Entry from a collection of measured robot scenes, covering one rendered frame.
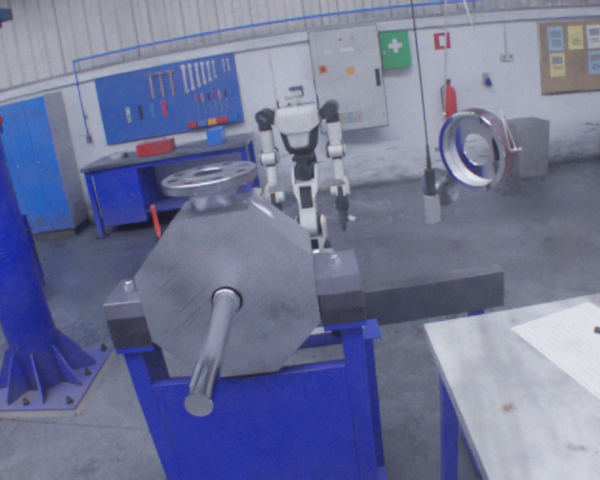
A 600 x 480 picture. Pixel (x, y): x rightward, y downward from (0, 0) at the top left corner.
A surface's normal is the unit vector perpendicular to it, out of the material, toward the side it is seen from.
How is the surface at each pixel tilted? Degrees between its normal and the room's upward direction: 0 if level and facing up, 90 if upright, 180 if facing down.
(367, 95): 90
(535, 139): 93
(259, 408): 90
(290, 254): 90
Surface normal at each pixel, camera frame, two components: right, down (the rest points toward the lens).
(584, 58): -0.01, 0.31
